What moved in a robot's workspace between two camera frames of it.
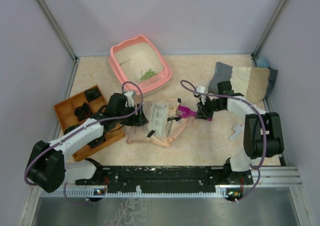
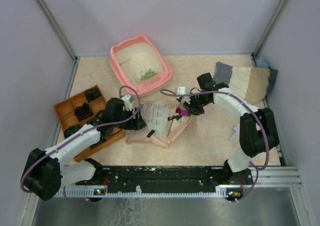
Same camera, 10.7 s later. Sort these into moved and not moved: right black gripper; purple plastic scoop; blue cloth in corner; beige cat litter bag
Moved: right black gripper
Not moved: purple plastic scoop; beige cat litter bag; blue cloth in corner
